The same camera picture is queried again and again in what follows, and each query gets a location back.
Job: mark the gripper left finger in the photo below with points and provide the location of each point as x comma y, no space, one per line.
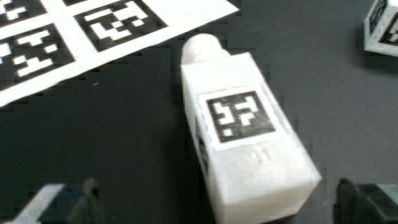
65,204

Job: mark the white marker sheet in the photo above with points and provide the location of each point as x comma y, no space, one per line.
67,35

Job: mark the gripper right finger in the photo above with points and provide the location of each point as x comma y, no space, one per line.
367,203

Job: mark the white chair leg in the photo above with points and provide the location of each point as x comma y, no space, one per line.
259,169
381,28

